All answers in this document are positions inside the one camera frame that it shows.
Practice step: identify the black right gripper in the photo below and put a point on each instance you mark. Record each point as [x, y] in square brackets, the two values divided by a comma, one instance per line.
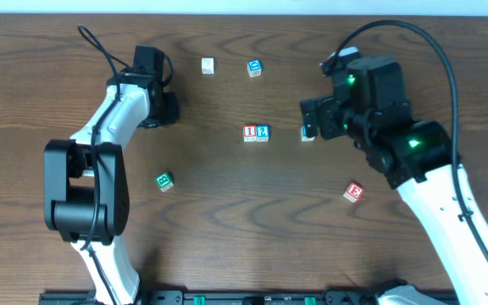
[312, 116]

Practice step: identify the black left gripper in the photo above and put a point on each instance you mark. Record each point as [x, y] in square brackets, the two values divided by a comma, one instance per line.
[169, 108]

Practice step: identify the blue number 2 block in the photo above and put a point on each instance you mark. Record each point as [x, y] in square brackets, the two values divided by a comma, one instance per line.
[263, 133]

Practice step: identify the red letter I block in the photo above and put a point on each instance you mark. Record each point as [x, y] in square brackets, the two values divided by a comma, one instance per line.
[249, 133]

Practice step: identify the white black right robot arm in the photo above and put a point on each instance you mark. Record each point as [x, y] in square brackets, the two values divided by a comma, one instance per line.
[438, 193]

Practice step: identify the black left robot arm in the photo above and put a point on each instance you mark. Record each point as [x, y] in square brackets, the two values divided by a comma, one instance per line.
[86, 196]

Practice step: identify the plain wooden picture block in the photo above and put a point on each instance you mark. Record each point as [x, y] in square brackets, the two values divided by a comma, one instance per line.
[207, 66]

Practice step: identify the blue letter H block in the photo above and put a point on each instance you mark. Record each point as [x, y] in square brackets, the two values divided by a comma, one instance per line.
[304, 136]

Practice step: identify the red letter E block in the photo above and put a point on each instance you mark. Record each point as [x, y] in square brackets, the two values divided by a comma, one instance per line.
[353, 193]

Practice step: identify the blue letter D block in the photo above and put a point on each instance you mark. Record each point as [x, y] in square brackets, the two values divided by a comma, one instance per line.
[254, 68]

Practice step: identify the green letter B block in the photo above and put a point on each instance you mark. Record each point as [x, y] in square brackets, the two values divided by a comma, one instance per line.
[164, 181]

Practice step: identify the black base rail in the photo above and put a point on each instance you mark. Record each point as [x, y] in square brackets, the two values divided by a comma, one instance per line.
[336, 297]

